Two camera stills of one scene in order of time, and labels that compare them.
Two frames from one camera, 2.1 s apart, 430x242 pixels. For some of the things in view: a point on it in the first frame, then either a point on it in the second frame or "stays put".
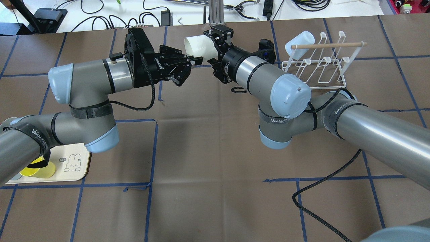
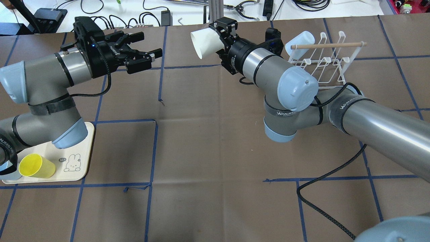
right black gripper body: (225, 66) → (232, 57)
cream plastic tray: (72, 162) stays put
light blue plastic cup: (304, 37) stays put
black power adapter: (166, 18) stays put
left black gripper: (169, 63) → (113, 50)
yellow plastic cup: (46, 172) stays put
